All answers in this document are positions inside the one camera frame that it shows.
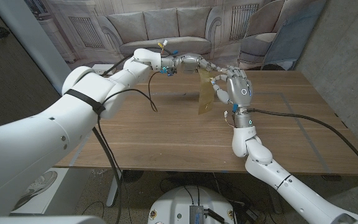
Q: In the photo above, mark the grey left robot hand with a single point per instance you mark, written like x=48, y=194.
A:
x=191, y=62

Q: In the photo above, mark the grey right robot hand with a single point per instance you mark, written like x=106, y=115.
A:
x=239, y=90

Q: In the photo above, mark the gold foil envelope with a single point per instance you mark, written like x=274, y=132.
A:
x=206, y=96

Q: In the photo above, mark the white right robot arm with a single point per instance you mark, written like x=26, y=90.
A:
x=259, y=155

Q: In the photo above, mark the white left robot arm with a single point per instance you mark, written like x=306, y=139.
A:
x=89, y=90

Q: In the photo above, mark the white table leg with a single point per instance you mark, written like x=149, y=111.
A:
x=276, y=202
x=114, y=193

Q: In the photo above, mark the black box on floor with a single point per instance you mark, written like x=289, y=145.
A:
x=251, y=215

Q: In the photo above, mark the black round floor base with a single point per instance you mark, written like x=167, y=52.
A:
x=132, y=176

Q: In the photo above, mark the white robot torso dome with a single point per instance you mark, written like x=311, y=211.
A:
x=172, y=202

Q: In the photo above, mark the grey finned electronics box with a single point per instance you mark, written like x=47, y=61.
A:
x=196, y=215

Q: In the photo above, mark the white floor board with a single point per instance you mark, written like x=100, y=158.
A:
x=73, y=193

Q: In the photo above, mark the white grey sneaker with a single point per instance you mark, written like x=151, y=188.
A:
x=39, y=186

